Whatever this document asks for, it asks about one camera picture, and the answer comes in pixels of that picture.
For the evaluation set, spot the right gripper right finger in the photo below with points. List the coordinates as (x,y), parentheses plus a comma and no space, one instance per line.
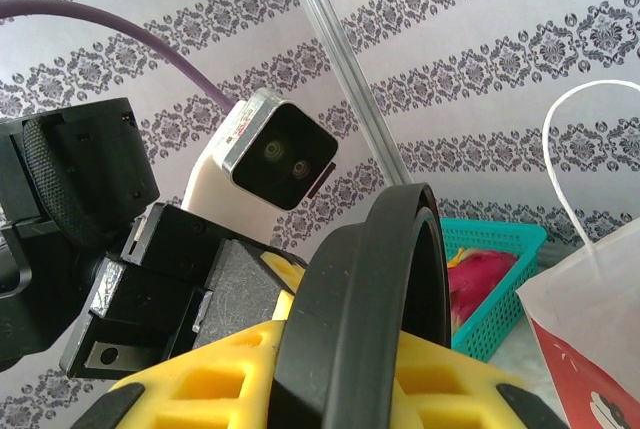
(450,389)

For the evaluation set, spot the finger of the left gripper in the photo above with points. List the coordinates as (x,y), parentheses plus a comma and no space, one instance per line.
(240,289)

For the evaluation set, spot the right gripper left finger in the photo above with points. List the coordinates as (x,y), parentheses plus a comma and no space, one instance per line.
(210,384)

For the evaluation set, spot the red white paper bag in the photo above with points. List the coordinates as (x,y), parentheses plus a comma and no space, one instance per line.
(590,299)

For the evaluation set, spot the teal plastic basket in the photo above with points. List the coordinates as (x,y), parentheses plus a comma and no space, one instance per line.
(500,299)

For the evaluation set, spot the pink dragon fruit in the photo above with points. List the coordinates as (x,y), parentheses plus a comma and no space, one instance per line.
(480,284)

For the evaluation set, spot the yellow banana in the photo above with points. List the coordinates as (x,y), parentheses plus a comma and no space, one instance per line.
(456,258)

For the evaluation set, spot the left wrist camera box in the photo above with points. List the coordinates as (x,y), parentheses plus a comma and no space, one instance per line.
(280,159)

